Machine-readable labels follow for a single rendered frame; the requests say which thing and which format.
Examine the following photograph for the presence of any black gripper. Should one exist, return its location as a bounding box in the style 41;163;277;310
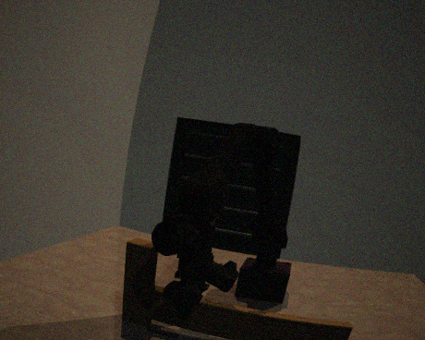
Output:
163;251;213;322

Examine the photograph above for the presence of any brown wooden plank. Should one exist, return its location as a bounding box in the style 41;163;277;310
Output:
146;285;353;340

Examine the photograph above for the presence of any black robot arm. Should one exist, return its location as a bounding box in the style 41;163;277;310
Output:
152;123;287;293

